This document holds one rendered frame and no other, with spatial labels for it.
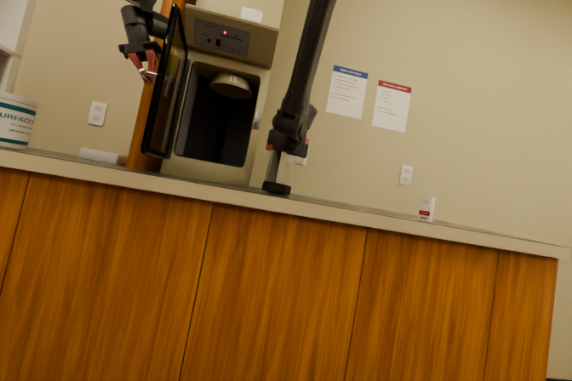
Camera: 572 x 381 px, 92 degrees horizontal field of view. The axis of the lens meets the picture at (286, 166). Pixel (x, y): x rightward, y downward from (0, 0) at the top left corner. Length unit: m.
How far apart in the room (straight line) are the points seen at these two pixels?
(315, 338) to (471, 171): 1.45
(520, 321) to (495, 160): 1.12
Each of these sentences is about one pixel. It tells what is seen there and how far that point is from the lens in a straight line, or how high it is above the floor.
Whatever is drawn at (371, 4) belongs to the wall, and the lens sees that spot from 1.93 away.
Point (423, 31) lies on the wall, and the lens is 2.02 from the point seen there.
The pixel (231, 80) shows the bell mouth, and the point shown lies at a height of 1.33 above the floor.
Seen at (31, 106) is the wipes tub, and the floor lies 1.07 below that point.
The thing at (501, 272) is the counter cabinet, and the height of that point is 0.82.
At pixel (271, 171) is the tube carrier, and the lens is 0.92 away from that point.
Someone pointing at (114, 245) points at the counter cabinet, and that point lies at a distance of 0.85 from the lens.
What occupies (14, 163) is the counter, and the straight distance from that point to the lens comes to 0.91.
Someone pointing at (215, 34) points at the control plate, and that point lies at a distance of 1.10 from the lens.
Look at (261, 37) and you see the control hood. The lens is 1.07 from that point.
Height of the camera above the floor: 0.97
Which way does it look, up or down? 4 degrees up
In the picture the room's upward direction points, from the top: 10 degrees clockwise
